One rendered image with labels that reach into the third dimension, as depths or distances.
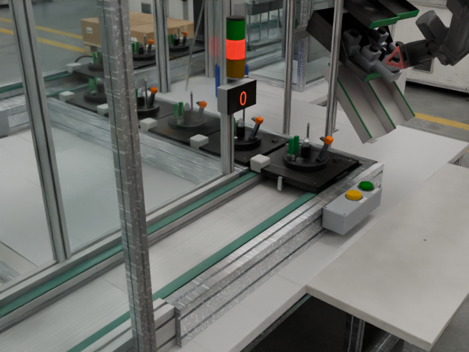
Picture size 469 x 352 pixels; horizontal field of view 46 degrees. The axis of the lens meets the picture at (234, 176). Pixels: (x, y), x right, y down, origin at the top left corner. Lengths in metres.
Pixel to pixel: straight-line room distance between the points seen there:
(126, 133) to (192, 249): 0.61
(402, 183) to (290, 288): 0.68
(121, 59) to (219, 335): 0.66
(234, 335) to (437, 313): 0.46
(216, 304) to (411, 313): 0.44
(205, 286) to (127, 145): 0.45
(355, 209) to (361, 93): 0.55
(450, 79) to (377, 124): 3.85
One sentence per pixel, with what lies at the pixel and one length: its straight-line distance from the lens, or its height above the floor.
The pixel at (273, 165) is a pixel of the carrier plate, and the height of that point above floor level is 0.97.
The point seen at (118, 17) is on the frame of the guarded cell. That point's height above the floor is 1.54.
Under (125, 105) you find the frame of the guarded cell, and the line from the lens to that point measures 0.81.
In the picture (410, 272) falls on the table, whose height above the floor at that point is 0.86.
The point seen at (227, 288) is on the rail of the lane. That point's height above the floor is 0.92.
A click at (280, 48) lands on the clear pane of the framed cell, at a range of 2.74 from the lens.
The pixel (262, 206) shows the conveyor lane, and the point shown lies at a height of 0.92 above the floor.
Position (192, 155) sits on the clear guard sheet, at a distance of 1.50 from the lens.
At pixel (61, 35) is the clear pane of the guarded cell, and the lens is 0.75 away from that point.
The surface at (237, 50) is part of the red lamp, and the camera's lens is 1.48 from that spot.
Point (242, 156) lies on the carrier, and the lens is 1.72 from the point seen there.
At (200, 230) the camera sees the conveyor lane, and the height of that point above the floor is 0.92.
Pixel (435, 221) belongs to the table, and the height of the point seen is 0.86.
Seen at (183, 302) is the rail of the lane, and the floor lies 0.96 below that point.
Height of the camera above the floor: 1.68
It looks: 26 degrees down
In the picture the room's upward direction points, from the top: straight up
